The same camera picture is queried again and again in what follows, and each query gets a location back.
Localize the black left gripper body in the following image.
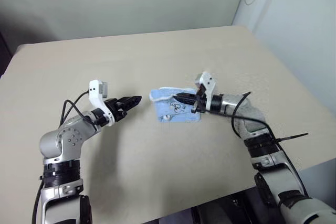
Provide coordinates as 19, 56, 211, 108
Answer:
103, 98, 129, 122

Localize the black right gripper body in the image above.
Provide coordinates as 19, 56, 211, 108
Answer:
191, 84, 208, 115

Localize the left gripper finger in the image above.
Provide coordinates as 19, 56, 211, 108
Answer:
120, 95, 143, 103
122, 100, 142, 110

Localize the light blue towel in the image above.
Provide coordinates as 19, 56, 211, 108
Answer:
149, 86, 203, 124

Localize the black office chair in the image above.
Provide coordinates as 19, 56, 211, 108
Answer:
0, 31, 13, 77

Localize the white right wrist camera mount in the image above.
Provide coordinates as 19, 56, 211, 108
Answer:
194, 71, 217, 111

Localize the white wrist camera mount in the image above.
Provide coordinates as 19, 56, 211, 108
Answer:
88, 79, 116, 127
194, 71, 217, 111

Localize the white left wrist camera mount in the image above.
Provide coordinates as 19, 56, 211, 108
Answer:
88, 79, 116, 127

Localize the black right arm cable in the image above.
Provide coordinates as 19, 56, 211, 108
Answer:
230, 92, 310, 200

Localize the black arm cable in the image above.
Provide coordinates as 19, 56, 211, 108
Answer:
230, 92, 310, 200
32, 91, 98, 224

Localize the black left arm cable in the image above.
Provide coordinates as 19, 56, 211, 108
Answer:
32, 91, 98, 224

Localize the black cable tie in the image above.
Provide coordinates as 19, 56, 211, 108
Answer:
272, 132, 309, 144

